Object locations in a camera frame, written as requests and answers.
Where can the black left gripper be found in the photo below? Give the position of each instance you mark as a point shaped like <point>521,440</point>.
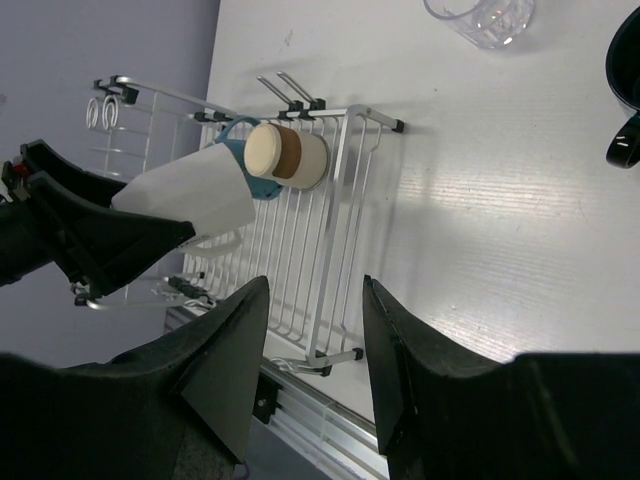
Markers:
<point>68,219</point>

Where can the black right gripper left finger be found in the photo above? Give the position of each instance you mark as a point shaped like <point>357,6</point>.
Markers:
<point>179,407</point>

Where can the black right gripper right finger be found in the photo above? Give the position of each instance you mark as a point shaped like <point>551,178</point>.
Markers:
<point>443,411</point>

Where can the white ceramic mug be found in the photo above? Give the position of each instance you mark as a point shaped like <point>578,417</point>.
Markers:
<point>206,188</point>

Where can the cream tumbler with brown band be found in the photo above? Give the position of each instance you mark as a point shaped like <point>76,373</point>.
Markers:
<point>295,159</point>

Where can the dark green mug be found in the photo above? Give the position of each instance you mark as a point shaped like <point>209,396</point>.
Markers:
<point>622,74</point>

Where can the blue floral mug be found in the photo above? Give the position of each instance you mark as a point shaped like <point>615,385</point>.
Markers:
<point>262,186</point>

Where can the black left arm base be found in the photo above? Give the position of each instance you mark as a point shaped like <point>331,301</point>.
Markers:
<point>266,398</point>

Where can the clear glass tumbler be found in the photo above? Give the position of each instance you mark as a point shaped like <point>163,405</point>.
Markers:
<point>487,24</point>

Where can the aluminium rail frame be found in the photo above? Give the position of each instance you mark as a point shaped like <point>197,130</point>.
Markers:
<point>326,420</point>

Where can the white wire dish rack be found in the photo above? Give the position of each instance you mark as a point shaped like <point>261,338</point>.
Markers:
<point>305,243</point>

